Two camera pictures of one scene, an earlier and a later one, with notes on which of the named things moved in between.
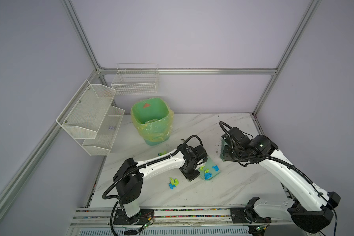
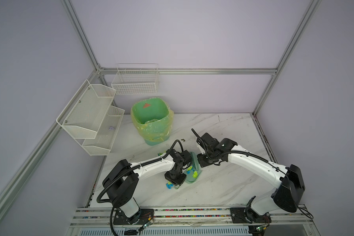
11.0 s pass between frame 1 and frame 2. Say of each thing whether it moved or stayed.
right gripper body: moved
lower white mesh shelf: stayed
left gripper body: moved
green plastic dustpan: moved
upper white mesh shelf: stayed
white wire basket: stayed
